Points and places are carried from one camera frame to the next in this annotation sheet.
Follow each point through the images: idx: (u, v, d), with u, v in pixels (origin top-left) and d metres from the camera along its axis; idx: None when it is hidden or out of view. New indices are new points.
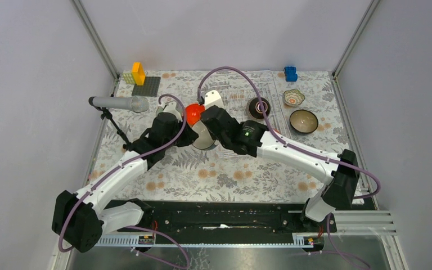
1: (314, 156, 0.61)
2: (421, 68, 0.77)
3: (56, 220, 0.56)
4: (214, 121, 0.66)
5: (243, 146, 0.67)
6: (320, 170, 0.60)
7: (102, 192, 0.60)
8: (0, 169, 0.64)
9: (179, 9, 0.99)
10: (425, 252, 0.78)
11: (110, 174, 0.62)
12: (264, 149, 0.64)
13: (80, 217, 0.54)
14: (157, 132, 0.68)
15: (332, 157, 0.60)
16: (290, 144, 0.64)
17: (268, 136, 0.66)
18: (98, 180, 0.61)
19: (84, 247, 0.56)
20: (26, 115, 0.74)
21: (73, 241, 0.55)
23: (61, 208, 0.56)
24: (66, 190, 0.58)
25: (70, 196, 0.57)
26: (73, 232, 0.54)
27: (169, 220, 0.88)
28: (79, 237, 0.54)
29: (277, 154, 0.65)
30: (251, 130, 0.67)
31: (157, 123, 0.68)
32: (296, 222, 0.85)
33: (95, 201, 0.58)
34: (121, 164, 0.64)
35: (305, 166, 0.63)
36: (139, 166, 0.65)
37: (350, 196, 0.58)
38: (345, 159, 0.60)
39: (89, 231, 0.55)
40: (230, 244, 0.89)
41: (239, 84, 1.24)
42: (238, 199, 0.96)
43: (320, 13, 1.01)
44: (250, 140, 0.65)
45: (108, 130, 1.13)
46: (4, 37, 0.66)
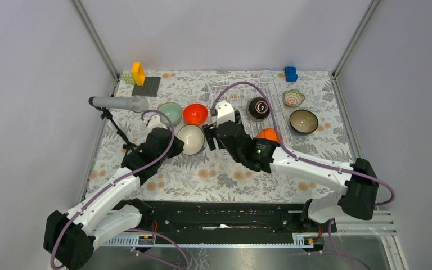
1: (326, 167, 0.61)
2: (421, 68, 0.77)
3: (48, 239, 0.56)
4: (231, 138, 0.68)
5: (257, 163, 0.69)
6: (333, 180, 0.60)
7: (93, 212, 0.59)
8: (0, 168, 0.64)
9: (179, 9, 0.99)
10: (424, 252, 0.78)
11: (101, 193, 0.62)
12: (277, 164, 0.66)
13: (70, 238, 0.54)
14: (151, 147, 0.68)
15: (343, 167, 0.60)
16: (301, 158, 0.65)
17: (279, 152, 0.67)
18: (89, 200, 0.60)
19: (75, 266, 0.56)
20: (26, 115, 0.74)
21: (64, 261, 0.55)
23: (52, 228, 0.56)
24: (56, 210, 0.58)
25: (59, 216, 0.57)
26: (64, 252, 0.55)
27: (169, 220, 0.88)
28: (69, 257, 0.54)
29: (290, 169, 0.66)
30: (264, 147, 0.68)
31: (151, 138, 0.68)
32: (295, 222, 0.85)
33: (85, 222, 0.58)
34: (112, 182, 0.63)
35: (316, 177, 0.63)
36: (131, 183, 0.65)
37: (369, 206, 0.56)
38: (359, 167, 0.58)
39: (80, 251, 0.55)
40: (230, 244, 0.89)
41: (239, 84, 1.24)
42: (238, 199, 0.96)
43: (320, 13, 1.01)
44: (263, 157, 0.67)
45: (109, 130, 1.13)
46: (4, 36, 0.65)
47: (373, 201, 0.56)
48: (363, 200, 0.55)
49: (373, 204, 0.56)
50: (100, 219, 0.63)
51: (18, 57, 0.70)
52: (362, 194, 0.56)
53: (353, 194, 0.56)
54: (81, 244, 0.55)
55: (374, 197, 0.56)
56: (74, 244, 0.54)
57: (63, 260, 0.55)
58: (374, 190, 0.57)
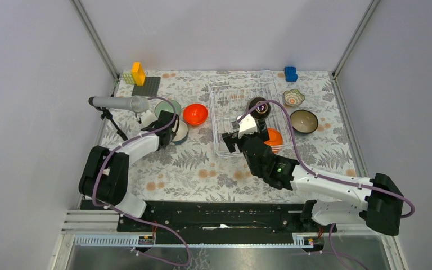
1: (346, 184, 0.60)
2: (421, 68, 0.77)
3: (88, 172, 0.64)
4: (257, 157, 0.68)
5: (278, 181, 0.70)
6: (354, 197, 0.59)
7: (129, 151, 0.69)
8: None
9: (179, 9, 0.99)
10: (424, 252, 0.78)
11: (133, 140, 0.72)
12: (298, 182, 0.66)
13: (114, 165, 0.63)
14: (165, 119, 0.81)
15: (363, 183, 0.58)
16: (320, 175, 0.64)
17: (298, 169, 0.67)
18: (126, 140, 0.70)
19: (115, 199, 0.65)
20: (26, 115, 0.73)
21: (104, 192, 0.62)
23: (94, 161, 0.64)
24: (97, 145, 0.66)
25: (101, 149, 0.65)
26: (105, 181, 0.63)
27: (169, 220, 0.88)
28: (110, 188, 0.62)
29: (310, 186, 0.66)
30: (284, 165, 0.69)
31: (163, 113, 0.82)
32: (296, 222, 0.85)
33: (127, 152, 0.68)
34: (141, 135, 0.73)
35: (336, 192, 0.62)
36: (153, 140, 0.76)
37: (394, 220, 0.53)
38: (379, 183, 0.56)
39: (121, 182, 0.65)
40: (230, 244, 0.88)
41: (239, 84, 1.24)
42: (238, 199, 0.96)
43: (320, 12, 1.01)
44: (286, 176, 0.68)
45: (108, 130, 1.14)
46: (4, 37, 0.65)
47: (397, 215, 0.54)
48: (387, 216, 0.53)
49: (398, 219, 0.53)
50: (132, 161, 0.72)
51: (18, 57, 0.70)
52: (384, 208, 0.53)
53: (376, 210, 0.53)
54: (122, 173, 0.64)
55: (398, 212, 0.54)
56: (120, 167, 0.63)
57: (102, 191, 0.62)
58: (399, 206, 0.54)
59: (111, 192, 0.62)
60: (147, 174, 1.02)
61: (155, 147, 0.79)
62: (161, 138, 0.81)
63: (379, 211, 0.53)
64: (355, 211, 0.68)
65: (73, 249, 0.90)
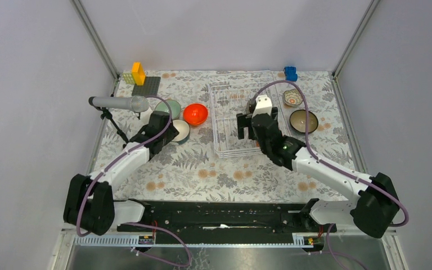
1: (344, 174, 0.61)
2: (421, 69, 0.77)
3: (70, 205, 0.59)
4: (261, 130, 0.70)
5: (280, 158, 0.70)
6: (348, 188, 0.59)
7: (114, 173, 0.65)
8: None
9: (179, 9, 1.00)
10: (425, 252, 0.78)
11: (119, 159, 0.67)
12: (298, 161, 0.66)
13: (95, 197, 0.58)
14: (156, 125, 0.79)
15: (361, 178, 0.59)
16: (322, 160, 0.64)
17: (303, 151, 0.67)
18: (109, 163, 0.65)
19: (100, 230, 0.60)
20: (26, 115, 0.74)
21: (89, 223, 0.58)
23: (76, 192, 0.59)
24: (78, 174, 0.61)
25: (82, 179, 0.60)
26: (89, 212, 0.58)
27: (169, 220, 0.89)
28: (95, 219, 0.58)
29: (310, 169, 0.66)
30: (290, 144, 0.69)
31: (154, 118, 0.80)
32: (296, 222, 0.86)
33: (109, 180, 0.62)
34: (127, 151, 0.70)
35: (333, 180, 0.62)
36: (143, 153, 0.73)
37: (382, 222, 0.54)
38: (378, 182, 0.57)
39: (105, 212, 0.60)
40: (230, 244, 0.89)
41: (239, 84, 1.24)
42: (238, 199, 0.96)
43: (320, 13, 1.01)
44: (287, 154, 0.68)
45: (108, 130, 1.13)
46: (4, 37, 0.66)
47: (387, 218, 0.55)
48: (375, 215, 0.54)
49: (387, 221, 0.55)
50: (119, 182, 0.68)
51: (18, 58, 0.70)
52: (376, 207, 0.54)
53: (367, 204, 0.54)
54: (106, 204, 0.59)
55: (390, 217, 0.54)
56: (102, 200, 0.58)
57: (87, 223, 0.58)
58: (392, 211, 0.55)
59: (95, 223, 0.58)
60: (147, 174, 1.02)
61: (145, 158, 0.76)
62: (152, 148, 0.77)
63: (369, 206, 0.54)
64: (349, 210, 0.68)
65: (73, 249, 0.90)
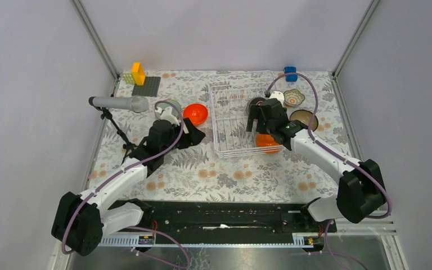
1: (334, 155, 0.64)
2: (421, 69, 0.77)
3: (58, 222, 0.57)
4: (268, 109, 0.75)
5: (281, 136, 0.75)
6: (334, 167, 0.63)
7: (106, 194, 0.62)
8: None
9: (179, 9, 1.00)
10: (425, 252, 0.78)
11: (113, 178, 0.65)
12: (296, 140, 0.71)
13: (81, 219, 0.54)
14: (155, 142, 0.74)
15: (350, 160, 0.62)
16: (318, 142, 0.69)
17: (302, 132, 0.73)
18: (102, 183, 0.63)
19: (85, 251, 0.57)
20: (26, 115, 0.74)
21: (75, 243, 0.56)
23: (64, 210, 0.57)
24: (69, 192, 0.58)
25: (73, 197, 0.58)
26: (76, 232, 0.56)
27: (169, 220, 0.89)
28: (80, 239, 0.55)
29: (305, 148, 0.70)
30: (293, 126, 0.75)
31: (154, 134, 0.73)
32: (296, 222, 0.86)
33: (98, 203, 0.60)
34: (123, 169, 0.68)
35: (323, 160, 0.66)
36: (140, 171, 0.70)
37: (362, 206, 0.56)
38: (366, 166, 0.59)
39: (91, 234, 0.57)
40: (230, 244, 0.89)
41: (239, 84, 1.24)
42: (238, 199, 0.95)
43: (320, 13, 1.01)
44: (288, 132, 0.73)
45: (108, 130, 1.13)
46: (4, 37, 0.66)
47: (368, 203, 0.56)
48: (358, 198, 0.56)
49: (367, 207, 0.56)
50: (111, 202, 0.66)
51: (18, 58, 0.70)
52: (356, 188, 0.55)
53: (347, 183, 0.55)
54: (93, 226, 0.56)
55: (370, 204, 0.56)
56: (88, 225, 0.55)
57: (73, 242, 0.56)
58: (376, 198, 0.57)
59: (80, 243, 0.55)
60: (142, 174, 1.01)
61: (142, 176, 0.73)
62: (152, 164, 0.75)
63: (350, 185, 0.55)
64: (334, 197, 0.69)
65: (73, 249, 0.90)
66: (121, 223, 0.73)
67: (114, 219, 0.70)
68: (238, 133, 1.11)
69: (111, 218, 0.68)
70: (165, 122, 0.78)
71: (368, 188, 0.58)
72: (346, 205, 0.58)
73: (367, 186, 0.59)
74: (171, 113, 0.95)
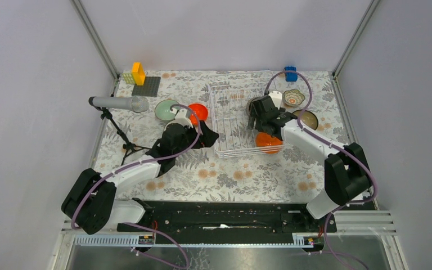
1: (320, 140, 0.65)
2: (420, 70, 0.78)
3: (72, 195, 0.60)
4: (259, 103, 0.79)
5: (271, 127, 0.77)
6: (321, 151, 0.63)
7: (122, 178, 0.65)
8: None
9: (179, 9, 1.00)
10: (425, 253, 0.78)
11: (131, 166, 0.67)
12: (286, 129, 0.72)
13: (98, 194, 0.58)
14: (168, 145, 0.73)
15: (334, 143, 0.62)
16: (306, 130, 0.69)
17: (292, 121, 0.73)
18: (121, 166, 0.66)
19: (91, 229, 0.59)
20: (26, 116, 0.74)
21: (82, 220, 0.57)
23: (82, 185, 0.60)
24: (89, 167, 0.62)
25: (93, 173, 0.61)
26: (86, 211, 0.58)
27: (169, 220, 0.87)
28: (89, 217, 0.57)
29: (295, 137, 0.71)
30: (283, 117, 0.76)
31: (166, 137, 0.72)
32: (296, 222, 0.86)
33: (116, 183, 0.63)
34: (140, 161, 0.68)
35: (310, 146, 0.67)
36: (153, 168, 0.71)
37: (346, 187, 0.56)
38: (350, 149, 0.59)
39: (100, 213, 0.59)
40: (230, 244, 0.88)
41: (239, 84, 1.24)
42: (238, 199, 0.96)
43: (320, 13, 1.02)
44: (279, 122, 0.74)
45: (108, 130, 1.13)
46: (4, 38, 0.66)
47: (354, 186, 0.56)
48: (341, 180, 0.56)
49: (352, 189, 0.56)
50: (122, 189, 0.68)
51: (18, 58, 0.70)
52: (340, 169, 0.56)
53: (331, 163, 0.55)
54: (106, 205, 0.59)
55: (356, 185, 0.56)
56: (99, 203, 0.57)
57: (81, 218, 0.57)
58: (362, 181, 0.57)
59: (89, 220, 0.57)
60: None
61: (154, 174, 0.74)
62: (163, 165, 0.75)
63: (334, 166, 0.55)
64: None
65: (73, 249, 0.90)
66: (127, 215, 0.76)
67: (120, 207, 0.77)
68: (238, 133, 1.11)
69: (116, 206, 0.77)
70: (178, 126, 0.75)
71: (354, 172, 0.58)
72: (333, 187, 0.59)
73: (353, 170, 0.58)
74: (184, 116, 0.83)
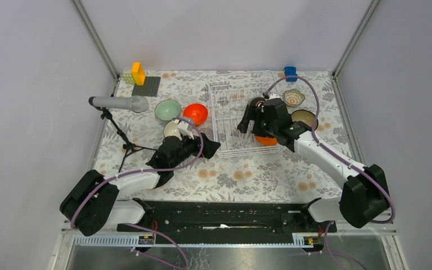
1: (338, 159, 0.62)
2: (421, 69, 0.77)
3: (73, 194, 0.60)
4: (272, 108, 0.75)
5: (284, 137, 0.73)
6: (339, 171, 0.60)
7: (125, 183, 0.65)
8: (0, 169, 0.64)
9: (179, 9, 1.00)
10: (426, 253, 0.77)
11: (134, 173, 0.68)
12: (300, 142, 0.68)
13: (100, 196, 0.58)
14: (165, 158, 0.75)
15: (354, 165, 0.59)
16: (322, 144, 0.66)
17: (306, 134, 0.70)
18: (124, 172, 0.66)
19: (89, 231, 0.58)
20: (25, 115, 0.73)
21: (81, 221, 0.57)
23: (84, 185, 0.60)
24: (93, 169, 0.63)
25: (96, 174, 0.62)
26: (86, 212, 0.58)
27: (169, 220, 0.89)
28: (88, 219, 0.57)
29: (309, 151, 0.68)
30: (296, 127, 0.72)
31: (161, 152, 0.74)
32: (295, 223, 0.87)
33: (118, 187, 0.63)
34: (142, 169, 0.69)
35: (328, 164, 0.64)
36: (153, 177, 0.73)
37: (365, 211, 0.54)
38: (370, 171, 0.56)
39: (99, 216, 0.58)
40: (230, 244, 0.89)
41: (239, 84, 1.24)
42: (238, 199, 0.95)
43: (320, 13, 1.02)
44: (292, 134, 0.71)
45: (108, 130, 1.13)
46: (5, 37, 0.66)
47: (371, 209, 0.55)
48: (361, 205, 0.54)
49: (370, 212, 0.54)
50: (121, 197, 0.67)
51: (19, 58, 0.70)
52: (360, 193, 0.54)
53: (351, 188, 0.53)
54: (107, 207, 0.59)
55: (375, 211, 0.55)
56: (100, 205, 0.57)
57: (80, 219, 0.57)
58: (380, 203, 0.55)
59: (87, 221, 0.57)
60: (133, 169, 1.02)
61: (151, 185, 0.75)
62: (162, 178, 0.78)
63: (354, 190, 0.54)
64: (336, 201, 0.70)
65: (73, 249, 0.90)
66: (126, 215, 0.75)
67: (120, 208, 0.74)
68: (238, 133, 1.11)
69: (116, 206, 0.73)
70: (175, 139, 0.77)
71: (372, 193, 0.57)
72: (350, 210, 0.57)
73: (370, 191, 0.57)
74: (185, 129, 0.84)
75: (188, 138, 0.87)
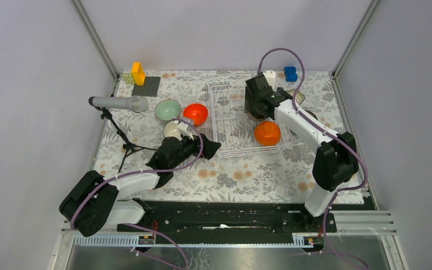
1: (315, 126, 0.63)
2: (420, 69, 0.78)
3: (72, 195, 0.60)
4: (253, 82, 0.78)
5: (265, 105, 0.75)
6: (314, 138, 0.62)
7: (124, 183, 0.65)
8: (0, 169, 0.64)
9: (179, 9, 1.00)
10: (426, 253, 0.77)
11: (134, 174, 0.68)
12: (280, 109, 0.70)
13: (100, 196, 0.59)
14: (164, 160, 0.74)
15: (329, 131, 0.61)
16: (301, 112, 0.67)
17: (287, 102, 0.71)
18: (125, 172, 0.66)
19: (89, 231, 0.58)
20: (26, 116, 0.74)
21: (80, 221, 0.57)
23: (83, 186, 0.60)
24: (91, 170, 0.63)
25: (96, 175, 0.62)
26: (85, 212, 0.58)
27: (169, 220, 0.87)
28: (87, 219, 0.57)
29: (288, 118, 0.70)
30: (278, 95, 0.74)
31: (161, 152, 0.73)
32: (296, 223, 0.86)
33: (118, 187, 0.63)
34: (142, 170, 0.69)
35: (305, 131, 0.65)
36: (152, 178, 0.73)
37: (334, 173, 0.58)
38: (343, 138, 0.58)
39: (99, 216, 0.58)
40: (230, 244, 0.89)
41: (239, 84, 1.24)
42: (238, 199, 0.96)
43: (320, 13, 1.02)
44: (273, 101, 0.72)
45: (108, 130, 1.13)
46: (4, 37, 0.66)
47: (340, 172, 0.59)
48: (330, 167, 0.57)
49: (338, 176, 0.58)
50: (121, 197, 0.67)
51: (19, 58, 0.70)
52: (331, 158, 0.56)
53: (323, 152, 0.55)
54: (106, 207, 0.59)
55: (343, 174, 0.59)
56: (99, 205, 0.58)
57: (80, 219, 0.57)
58: (348, 168, 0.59)
59: (86, 222, 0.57)
60: (133, 169, 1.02)
61: (151, 186, 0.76)
62: (162, 179, 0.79)
63: (326, 155, 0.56)
64: None
65: (73, 249, 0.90)
66: (127, 215, 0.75)
67: (120, 208, 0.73)
68: (238, 133, 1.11)
69: (116, 207, 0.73)
70: (174, 140, 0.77)
71: (342, 158, 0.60)
72: (320, 170, 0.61)
73: (341, 155, 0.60)
74: (184, 129, 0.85)
75: (187, 139, 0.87)
